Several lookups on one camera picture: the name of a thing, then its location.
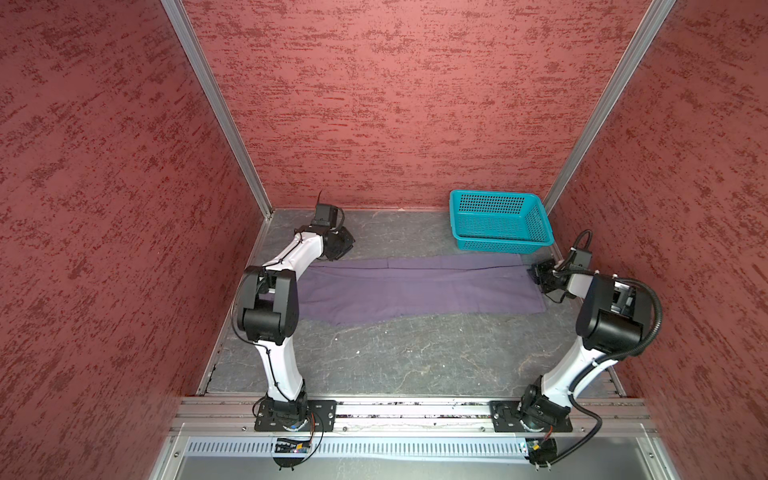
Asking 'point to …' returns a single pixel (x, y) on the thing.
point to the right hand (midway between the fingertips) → (526, 267)
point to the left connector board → (290, 446)
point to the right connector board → (541, 450)
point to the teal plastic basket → (511, 223)
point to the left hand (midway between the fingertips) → (352, 247)
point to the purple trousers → (415, 287)
